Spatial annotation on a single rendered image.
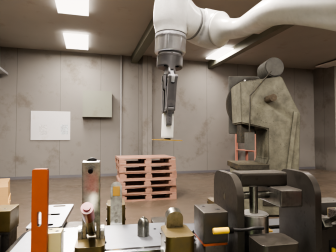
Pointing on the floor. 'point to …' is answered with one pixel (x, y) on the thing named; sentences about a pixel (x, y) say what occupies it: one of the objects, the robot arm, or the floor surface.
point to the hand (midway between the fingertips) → (167, 125)
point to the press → (264, 123)
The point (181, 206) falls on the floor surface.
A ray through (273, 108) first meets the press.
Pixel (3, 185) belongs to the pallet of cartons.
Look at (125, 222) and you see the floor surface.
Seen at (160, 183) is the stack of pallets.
